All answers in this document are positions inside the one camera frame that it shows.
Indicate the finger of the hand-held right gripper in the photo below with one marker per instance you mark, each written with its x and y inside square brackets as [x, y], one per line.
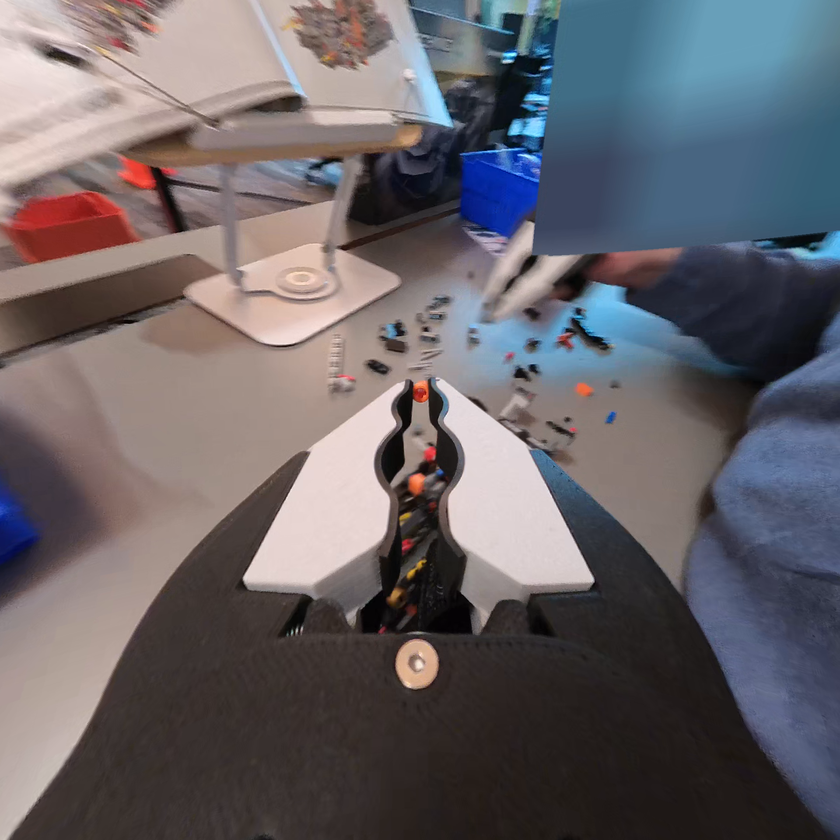
[535, 285]
[510, 269]

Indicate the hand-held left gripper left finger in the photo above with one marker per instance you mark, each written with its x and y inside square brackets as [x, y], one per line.
[328, 512]

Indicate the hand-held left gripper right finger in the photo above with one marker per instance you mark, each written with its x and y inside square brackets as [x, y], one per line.
[518, 512]

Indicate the lego pieces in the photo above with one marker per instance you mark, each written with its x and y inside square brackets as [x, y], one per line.
[394, 344]

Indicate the orange lego pin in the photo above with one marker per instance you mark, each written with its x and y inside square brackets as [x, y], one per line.
[421, 392]

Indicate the lego sticker sheet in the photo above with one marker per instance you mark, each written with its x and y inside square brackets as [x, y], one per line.
[485, 236]

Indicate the partly built lego model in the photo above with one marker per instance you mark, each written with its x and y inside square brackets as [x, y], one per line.
[420, 485]

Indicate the dark lego set box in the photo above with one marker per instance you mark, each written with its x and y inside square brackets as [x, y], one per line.
[420, 170]

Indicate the grey lego beam with holes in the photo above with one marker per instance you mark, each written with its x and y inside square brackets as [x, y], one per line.
[336, 354]

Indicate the open lego instruction booklet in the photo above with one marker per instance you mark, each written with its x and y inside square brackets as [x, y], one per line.
[275, 59]

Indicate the person's right hand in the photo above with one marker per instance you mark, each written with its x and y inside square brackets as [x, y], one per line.
[627, 270]

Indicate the white book stand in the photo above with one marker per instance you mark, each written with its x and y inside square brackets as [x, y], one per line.
[275, 315]

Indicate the person's blue sweater torso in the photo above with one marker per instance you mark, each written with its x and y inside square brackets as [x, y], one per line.
[774, 525]

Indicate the blue storage bin with label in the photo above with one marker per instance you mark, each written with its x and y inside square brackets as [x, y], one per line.
[13, 531]

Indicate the red storage bin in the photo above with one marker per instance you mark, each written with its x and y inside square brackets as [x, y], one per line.
[65, 226]

